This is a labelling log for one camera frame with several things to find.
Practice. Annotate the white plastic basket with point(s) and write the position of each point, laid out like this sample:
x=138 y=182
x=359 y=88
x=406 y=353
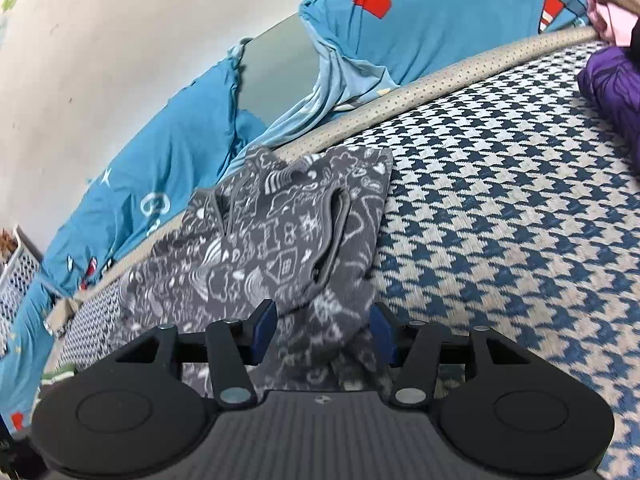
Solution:
x=20 y=270

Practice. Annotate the grey doodle-print fleece jacket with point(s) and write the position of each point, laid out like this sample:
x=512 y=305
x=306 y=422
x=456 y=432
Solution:
x=280 y=240

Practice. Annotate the green wall sticker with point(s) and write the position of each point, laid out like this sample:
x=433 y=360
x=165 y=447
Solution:
x=7 y=4

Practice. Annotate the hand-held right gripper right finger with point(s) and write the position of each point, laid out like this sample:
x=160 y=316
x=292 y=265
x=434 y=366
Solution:
x=382 y=335

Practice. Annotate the green striped folded garment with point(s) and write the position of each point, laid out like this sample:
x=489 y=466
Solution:
x=60 y=374

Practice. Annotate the pink garment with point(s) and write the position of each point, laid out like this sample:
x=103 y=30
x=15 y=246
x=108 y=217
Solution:
x=612 y=20

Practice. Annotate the houndstooth bed mat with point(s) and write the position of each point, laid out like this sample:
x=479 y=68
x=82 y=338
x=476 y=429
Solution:
x=500 y=210

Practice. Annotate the purple puffer jacket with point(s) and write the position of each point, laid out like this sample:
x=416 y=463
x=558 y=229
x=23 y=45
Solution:
x=612 y=90

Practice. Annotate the grey-green padded bed panel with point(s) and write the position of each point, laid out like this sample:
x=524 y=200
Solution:
x=280 y=70

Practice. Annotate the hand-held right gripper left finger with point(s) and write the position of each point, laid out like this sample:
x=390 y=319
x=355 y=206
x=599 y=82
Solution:
x=265 y=330

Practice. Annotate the blue cartoon-print bed sheet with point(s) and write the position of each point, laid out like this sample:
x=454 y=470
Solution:
x=165 y=160

